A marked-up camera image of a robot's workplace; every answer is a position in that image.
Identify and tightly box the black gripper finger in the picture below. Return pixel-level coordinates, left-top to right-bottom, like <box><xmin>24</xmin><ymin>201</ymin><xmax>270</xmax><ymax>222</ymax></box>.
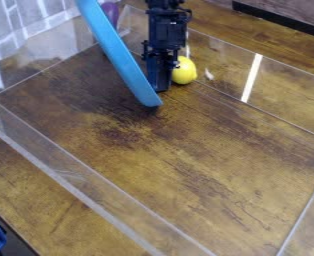
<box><xmin>145</xmin><ymin>55</ymin><xmax>159</xmax><ymax>91</ymax></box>
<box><xmin>157</xmin><ymin>58</ymin><xmax>178</xmax><ymax>92</ymax></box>

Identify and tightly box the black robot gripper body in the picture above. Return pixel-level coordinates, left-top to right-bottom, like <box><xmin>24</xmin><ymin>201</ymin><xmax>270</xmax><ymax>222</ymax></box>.
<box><xmin>143</xmin><ymin>0</ymin><xmax>192</xmax><ymax>60</ymax></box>

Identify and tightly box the blue round plastic plate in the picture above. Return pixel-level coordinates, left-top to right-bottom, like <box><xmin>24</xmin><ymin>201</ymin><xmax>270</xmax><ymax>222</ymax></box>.
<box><xmin>76</xmin><ymin>0</ymin><xmax>163</xmax><ymax>107</ymax></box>

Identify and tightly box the yellow lemon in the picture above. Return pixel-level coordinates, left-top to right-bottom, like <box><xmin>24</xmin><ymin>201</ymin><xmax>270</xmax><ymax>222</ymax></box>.
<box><xmin>172</xmin><ymin>56</ymin><xmax>198</xmax><ymax>85</ymax></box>

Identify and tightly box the purple eggplant toy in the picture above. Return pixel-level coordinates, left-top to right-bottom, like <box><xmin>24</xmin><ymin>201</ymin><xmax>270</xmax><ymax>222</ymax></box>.
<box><xmin>101</xmin><ymin>2</ymin><xmax>119</xmax><ymax>28</ymax></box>

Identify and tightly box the dark baseboard strip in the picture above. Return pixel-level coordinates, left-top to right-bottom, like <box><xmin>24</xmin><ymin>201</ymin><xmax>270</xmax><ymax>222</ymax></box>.
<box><xmin>232</xmin><ymin>0</ymin><xmax>314</xmax><ymax>36</ymax></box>

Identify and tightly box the clear acrylic enclosure wall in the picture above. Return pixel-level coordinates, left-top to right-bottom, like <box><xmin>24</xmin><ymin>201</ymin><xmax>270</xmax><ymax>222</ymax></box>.
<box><xmin>0</xmin><ymin>0</ymin><xmax>314</xmax><ymax>256</ymax></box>

